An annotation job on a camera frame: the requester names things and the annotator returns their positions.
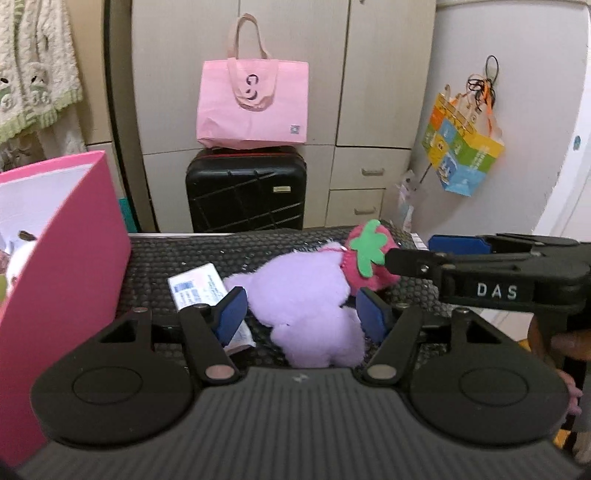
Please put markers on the white brown plush cat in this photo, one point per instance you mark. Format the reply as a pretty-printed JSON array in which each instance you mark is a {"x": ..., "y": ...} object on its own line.
[{"x": 21, "y": 261}]

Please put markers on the beige wardrobe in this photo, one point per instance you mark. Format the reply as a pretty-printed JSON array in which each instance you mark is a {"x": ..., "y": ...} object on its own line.
[{"x": 369, "y": 92}]

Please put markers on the purple plush toy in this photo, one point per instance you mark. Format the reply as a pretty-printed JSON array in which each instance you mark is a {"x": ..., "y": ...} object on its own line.
[{"x": 304, "y": 300}]

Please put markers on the black suitcase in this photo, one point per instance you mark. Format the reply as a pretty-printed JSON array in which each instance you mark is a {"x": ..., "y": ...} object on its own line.
[{"x": 244, "y": 194}]

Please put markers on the pink strawberry plush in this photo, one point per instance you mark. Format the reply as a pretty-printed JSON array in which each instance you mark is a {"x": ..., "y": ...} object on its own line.
[{"x": 369, "y": 244}]

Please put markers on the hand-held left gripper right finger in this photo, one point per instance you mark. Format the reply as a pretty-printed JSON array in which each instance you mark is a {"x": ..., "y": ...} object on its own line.
[{"x": 374, "y": 314}]

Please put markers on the pink cardboard box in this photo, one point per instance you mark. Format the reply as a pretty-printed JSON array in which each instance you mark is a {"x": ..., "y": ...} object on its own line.
[{"x": 69, "y": 277}]

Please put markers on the small white tissue packet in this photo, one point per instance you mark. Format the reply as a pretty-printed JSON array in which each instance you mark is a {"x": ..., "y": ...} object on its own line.
[{"x": 198, "y": 284}]

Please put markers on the striped cloth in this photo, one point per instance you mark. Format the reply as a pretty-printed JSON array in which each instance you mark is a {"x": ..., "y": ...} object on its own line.
[{"x": 419, "y": 241}]

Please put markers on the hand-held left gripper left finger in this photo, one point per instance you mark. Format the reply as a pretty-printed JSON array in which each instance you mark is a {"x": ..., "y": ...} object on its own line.
[{"x": 233, "y": 314}]

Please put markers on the teal object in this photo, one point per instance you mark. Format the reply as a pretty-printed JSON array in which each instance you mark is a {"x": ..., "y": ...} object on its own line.
[{"x": 128, "y": 217}]

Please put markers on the pink tote bag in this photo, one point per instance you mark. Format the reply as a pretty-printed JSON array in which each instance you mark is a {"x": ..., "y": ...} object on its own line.
[{"x": 251, "y": 120}]

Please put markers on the cream green fleece garment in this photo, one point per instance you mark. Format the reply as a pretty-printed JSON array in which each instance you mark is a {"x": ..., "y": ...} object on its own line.
[{"x": 41, "y": 55}]

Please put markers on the small hanging packet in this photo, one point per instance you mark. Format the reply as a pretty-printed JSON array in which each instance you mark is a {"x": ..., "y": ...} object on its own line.
[{"x": 408, "y": 198}]

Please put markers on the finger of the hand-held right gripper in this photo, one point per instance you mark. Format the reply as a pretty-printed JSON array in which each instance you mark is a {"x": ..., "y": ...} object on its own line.
[
  {"x": 457, "y": 243},
  {"x": 411, "y": 262}
]

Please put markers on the person's right hand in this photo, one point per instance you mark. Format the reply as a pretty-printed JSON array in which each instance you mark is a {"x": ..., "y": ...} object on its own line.
[{"x": 572, "y": 346}]

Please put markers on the colourful paper gift bag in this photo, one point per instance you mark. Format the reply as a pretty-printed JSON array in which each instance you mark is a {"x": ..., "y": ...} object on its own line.
[{"x": 461, "y": 152}]

